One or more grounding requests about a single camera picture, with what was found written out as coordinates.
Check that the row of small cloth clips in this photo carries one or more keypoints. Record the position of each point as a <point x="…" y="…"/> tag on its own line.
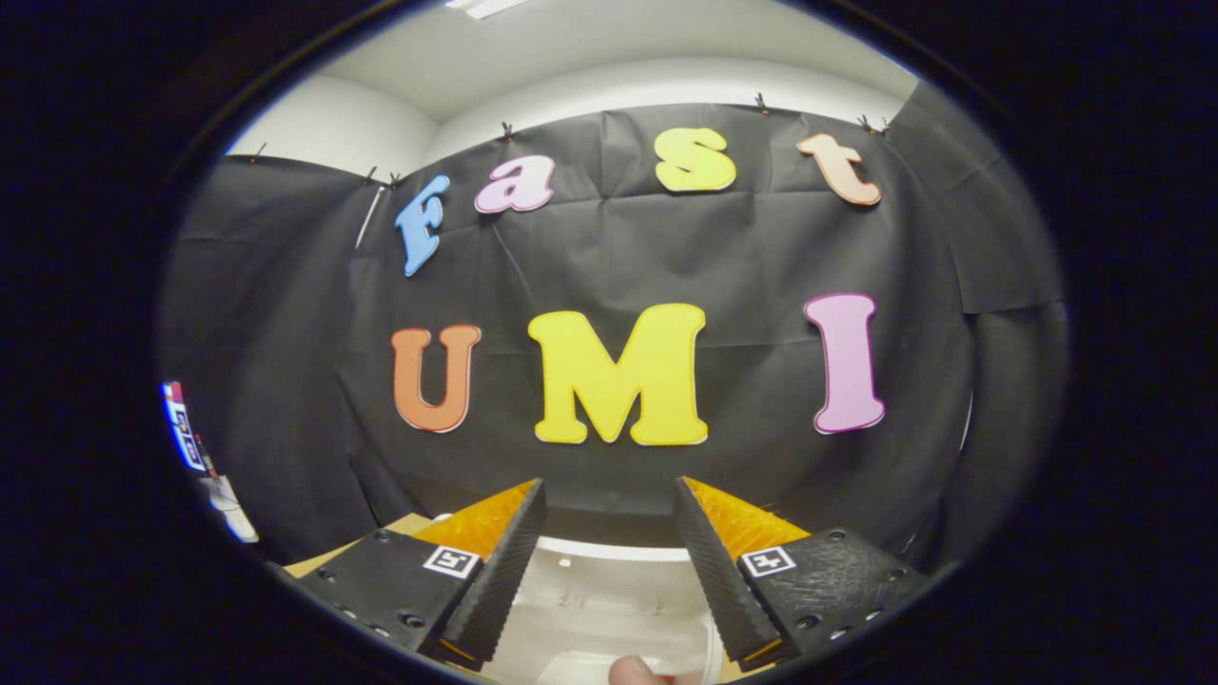
<point x="507" y="129"/>

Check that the wooden desktop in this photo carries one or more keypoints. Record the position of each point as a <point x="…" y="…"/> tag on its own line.
<point x="404" y="525"/>

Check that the white side desk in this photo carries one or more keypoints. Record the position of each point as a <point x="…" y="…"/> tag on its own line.
<point x="230" y="509"/>

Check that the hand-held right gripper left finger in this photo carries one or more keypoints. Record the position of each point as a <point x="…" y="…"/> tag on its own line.
<point x="495" y="580"/>

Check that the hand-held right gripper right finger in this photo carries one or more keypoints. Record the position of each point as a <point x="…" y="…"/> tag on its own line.
<point x="723" y="580"/>

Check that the long ceiling light panel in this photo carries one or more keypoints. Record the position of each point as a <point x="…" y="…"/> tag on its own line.
<point x="485" y="6"/>

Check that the black backdrop cloth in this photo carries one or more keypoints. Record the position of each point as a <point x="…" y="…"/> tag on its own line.
<point x="609" y="257"/>

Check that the white desktop garbage bin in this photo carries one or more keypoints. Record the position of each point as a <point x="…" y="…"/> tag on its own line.
<point x="609" y="609"/>

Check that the computer monitor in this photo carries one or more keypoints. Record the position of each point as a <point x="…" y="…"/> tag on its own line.
<point x="186" y="428"/>

